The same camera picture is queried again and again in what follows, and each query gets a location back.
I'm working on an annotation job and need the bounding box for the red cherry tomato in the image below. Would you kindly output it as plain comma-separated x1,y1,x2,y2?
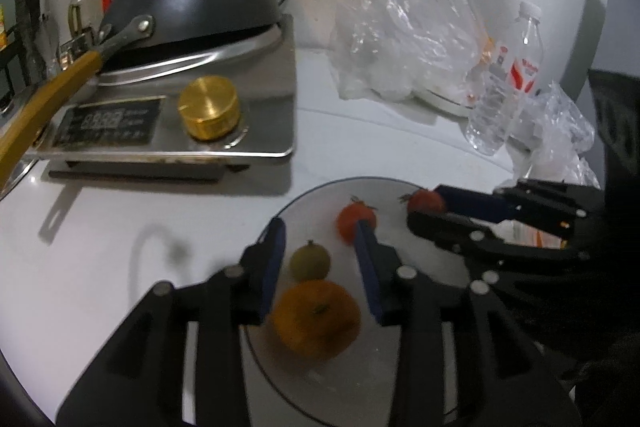
399,188,446,213
335,198,378,245

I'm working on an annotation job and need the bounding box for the small green-yellow fruit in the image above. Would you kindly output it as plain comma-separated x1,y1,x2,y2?
288,239,331,282

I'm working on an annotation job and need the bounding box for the large orange mandarin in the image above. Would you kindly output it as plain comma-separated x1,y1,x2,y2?
270,280,361,362

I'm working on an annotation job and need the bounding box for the clear plastic bag front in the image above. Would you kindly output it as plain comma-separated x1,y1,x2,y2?
508,82,601,188

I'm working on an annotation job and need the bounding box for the clear plastic bag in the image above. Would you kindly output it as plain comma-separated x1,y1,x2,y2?
508,82,601,188
330,0,489,107

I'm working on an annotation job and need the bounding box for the clear water bottle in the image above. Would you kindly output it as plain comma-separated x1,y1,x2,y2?
464,1,544,156

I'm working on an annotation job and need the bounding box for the white round plate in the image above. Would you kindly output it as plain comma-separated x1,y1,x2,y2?
245,176,470,426

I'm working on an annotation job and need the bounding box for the clear plastic bag back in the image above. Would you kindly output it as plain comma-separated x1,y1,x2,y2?
330,0,489,107

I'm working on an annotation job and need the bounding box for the steel induction cooker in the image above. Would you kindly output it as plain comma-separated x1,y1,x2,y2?
27,15,297,166

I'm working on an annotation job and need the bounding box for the gold cooker knob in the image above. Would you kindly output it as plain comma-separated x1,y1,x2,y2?
177,76,241,141

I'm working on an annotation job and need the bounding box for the black wok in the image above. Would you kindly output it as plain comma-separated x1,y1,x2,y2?
101,0,282,72

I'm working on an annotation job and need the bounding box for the oil bottle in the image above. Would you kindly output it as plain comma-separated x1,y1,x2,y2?
67,0,101,38

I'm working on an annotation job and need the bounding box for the black umbrella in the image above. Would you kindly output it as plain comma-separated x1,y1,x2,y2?
14,0,46,84

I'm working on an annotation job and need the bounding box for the wooden wok handle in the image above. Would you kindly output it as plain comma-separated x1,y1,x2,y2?
1,15,155,188

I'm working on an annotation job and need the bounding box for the black wire rack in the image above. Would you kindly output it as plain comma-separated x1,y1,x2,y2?
0,25,26,110

